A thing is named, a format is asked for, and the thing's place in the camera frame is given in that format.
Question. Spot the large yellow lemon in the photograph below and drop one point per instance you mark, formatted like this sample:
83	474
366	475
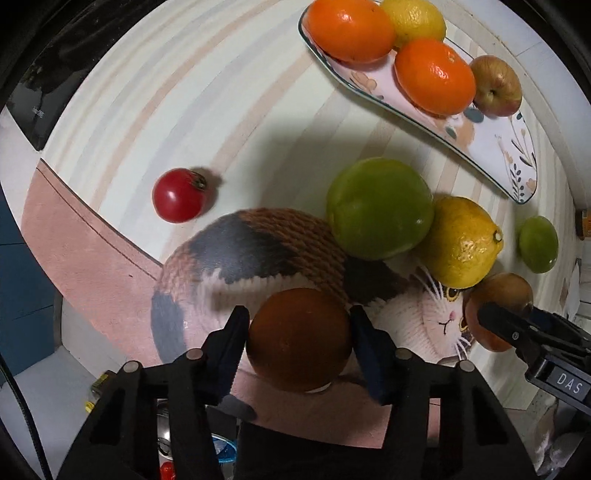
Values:
462	244

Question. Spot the orange mandarin far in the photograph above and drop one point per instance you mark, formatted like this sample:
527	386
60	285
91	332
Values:
354	31

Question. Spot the red cherry tomato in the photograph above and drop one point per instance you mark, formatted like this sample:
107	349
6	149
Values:
179	195

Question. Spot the red-green apple on plate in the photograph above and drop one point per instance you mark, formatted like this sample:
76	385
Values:
499	91

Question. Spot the small green lime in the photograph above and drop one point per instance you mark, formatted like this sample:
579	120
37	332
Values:
538	244

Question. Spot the orange mandarin middle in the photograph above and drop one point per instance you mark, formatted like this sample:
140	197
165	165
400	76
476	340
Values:
434	77

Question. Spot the floral ceramic fruit plate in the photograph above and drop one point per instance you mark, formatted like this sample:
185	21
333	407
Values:
500	148

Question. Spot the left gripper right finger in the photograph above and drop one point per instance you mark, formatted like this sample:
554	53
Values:
375	352

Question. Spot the dark orange mandarin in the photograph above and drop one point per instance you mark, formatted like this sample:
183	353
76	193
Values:
299	340

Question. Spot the large green lime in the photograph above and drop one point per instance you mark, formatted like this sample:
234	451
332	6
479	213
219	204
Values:
378	208

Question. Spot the black gas stove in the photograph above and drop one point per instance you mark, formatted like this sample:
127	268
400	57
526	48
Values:
38	101

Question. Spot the small yellow lemon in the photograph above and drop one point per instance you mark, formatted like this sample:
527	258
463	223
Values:
415	19

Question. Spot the striped cat placemat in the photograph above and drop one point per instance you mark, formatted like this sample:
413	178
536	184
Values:
227	89

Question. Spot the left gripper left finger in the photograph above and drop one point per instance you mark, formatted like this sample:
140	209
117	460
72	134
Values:
223	350

